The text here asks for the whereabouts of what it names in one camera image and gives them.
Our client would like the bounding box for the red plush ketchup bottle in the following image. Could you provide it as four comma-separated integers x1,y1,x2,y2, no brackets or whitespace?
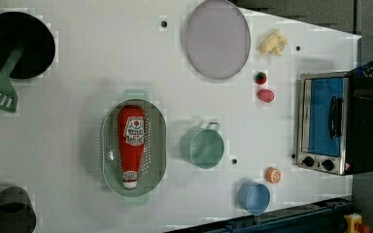
118,106,146,189

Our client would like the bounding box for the pink plush fruit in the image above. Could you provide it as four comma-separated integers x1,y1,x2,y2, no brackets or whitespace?
256,89,275,103

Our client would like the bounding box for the red green strawberry toy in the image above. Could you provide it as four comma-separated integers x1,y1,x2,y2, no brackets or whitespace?
255,72,267,84

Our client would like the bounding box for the grey round plate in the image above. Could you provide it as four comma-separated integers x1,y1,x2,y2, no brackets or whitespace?
185,0,251,79

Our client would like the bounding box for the orange slice toy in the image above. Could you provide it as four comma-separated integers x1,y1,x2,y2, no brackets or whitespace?
265,167,282,184

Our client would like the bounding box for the blue bowl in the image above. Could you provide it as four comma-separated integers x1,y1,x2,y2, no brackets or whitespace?
238,181,271,216

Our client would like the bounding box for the yellow plush banana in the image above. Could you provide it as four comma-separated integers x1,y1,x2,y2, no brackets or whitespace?
259,30,288,56

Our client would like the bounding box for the black silver toaster oven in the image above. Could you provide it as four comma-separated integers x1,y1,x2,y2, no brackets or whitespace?
296,72,373,176

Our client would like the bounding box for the green slotted spatula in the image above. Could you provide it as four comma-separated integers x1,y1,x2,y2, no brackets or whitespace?
0,48,22,113

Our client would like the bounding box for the yellow red button box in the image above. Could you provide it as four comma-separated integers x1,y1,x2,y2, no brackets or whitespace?
344,214,371,233

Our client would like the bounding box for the grey cup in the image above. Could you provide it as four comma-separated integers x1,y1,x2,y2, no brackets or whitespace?
0,186,37,233

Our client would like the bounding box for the black pot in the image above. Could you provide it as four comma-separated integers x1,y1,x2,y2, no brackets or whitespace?
0,12,55,80

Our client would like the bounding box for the blue metal frame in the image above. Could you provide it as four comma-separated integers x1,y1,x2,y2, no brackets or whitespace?
166,198,356,233

